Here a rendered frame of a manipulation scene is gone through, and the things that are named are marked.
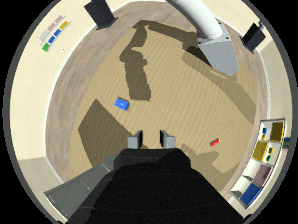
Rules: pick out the small blue block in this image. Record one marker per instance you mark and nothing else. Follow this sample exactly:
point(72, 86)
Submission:
point(122, 104)

